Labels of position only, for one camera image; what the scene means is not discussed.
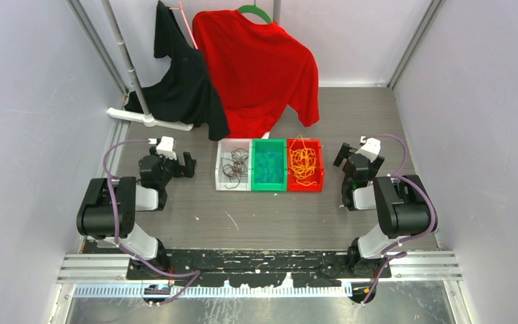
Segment green clothes hanger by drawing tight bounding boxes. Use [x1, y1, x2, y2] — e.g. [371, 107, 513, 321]
[237, 5, 273, 24]

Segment aluminium frame rail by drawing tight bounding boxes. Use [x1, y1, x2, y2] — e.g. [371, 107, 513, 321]
[57, 250, 462, 287]

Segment black t-shirt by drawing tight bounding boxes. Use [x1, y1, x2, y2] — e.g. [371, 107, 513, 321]
[142, 1, 230, 141]

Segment green plastic bin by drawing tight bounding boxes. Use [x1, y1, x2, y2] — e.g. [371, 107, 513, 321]
[251, 139, 287, 192]

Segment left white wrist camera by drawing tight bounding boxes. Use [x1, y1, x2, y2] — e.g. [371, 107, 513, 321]
[156, 136, 177, 160]

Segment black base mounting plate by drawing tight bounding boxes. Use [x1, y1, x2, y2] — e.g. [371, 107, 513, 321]
[126, 248, 393, 289]

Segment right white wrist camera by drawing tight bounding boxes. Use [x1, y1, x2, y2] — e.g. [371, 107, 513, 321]
[355, 136, 381, 162]

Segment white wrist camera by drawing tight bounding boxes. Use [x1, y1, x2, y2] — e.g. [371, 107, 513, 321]
[156, 136, 177, 160]
[355, 136, 381, 162]

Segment red t-shirt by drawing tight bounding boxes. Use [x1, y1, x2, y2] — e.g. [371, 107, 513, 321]
[192, 10, 320, 138]

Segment blue cable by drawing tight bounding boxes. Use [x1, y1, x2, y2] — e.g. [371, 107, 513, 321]
[255, 149, 285, 184]

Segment white plastic bin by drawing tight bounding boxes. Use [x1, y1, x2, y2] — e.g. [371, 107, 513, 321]
[215, 138, 253, 191]

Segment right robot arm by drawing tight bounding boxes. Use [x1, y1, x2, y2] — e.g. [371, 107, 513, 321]
[333, 142, 437, 277]

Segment pink clothes hanger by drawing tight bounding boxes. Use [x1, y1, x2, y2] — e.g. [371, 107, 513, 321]
[170, 0, 199, 49]

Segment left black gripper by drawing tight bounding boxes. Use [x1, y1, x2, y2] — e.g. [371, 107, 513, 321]
[150, 146, 195, 188]

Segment white clothes rack stand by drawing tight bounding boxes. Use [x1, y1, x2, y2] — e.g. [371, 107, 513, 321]
[101, 0, 194, 132]

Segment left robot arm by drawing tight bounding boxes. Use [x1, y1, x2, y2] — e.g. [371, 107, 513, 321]
[76, 147, 196, 279]

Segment red plastic bin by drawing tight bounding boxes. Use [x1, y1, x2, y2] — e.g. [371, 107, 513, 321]
[286, 136, 324, 192]

